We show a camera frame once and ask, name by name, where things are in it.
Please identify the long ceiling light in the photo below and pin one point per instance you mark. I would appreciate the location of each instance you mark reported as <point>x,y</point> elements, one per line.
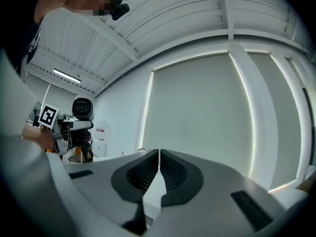
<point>66,75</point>

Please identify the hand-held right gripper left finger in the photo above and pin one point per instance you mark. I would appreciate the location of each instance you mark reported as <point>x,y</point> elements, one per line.
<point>98,181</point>

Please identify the person's left forearm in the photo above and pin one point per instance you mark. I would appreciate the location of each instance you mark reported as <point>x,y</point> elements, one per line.
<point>37,136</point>

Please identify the brown wooden chair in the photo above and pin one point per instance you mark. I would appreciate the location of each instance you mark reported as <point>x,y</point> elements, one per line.
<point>75,154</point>

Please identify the white water dispenser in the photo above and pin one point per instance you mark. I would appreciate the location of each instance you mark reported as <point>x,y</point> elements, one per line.
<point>100,148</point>

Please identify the chrome faucet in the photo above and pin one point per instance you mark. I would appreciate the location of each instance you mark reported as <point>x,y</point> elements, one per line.
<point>141,149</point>

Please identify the person's black clothing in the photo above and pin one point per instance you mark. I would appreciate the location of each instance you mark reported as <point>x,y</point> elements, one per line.
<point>22,41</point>

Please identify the black hair dryer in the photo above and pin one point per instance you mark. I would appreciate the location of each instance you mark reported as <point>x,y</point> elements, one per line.
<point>82,110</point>

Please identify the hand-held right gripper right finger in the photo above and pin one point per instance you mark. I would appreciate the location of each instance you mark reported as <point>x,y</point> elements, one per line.
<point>217,189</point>

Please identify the grey roller blind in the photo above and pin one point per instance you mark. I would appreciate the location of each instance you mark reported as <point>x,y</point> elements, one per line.
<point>197,115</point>
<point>276,122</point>

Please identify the black head camera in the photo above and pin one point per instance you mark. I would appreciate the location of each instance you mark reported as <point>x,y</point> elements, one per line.
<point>121,11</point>

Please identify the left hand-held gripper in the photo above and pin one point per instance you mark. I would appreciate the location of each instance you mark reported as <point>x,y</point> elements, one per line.
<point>48,116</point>

